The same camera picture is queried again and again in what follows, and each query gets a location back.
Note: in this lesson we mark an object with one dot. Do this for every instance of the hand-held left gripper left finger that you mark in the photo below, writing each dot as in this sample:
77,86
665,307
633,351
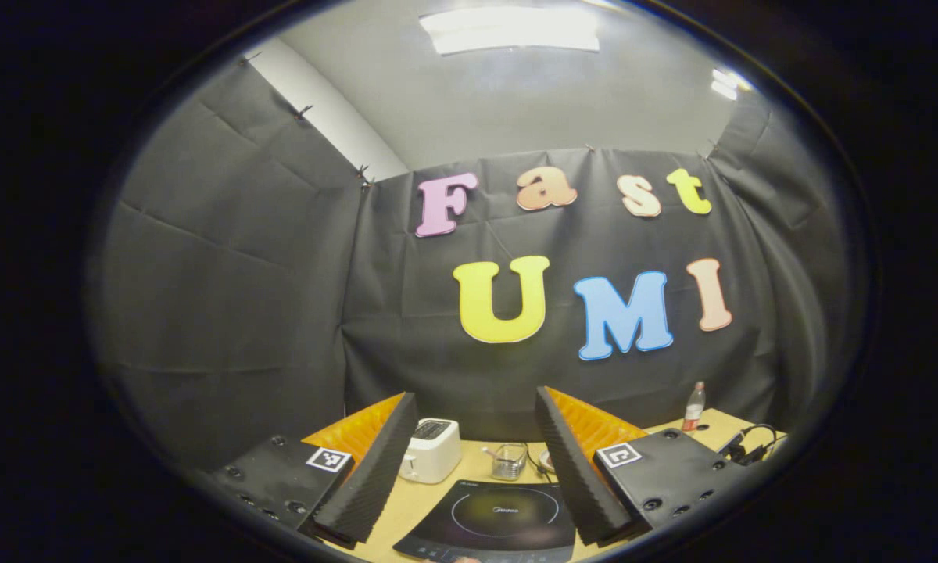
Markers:
379,477

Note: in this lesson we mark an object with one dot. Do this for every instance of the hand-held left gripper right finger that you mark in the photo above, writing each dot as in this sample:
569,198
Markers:
574,477

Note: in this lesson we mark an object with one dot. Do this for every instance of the black induction cooktop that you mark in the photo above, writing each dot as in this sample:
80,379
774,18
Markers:
500,520

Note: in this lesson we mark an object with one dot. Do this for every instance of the white toaster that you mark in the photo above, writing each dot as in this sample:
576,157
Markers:
431,453

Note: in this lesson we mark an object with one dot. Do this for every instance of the plastic bottle with red label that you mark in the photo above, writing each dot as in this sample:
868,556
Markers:
693,407

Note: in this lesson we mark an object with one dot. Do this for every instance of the black power adapter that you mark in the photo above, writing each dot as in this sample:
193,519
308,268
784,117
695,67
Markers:
739,451

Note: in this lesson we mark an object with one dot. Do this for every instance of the black backdrop cloth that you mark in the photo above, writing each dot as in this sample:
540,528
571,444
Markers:
281,313

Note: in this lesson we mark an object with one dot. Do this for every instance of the ceiling light panel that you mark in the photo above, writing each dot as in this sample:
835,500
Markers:
728,84
508,31

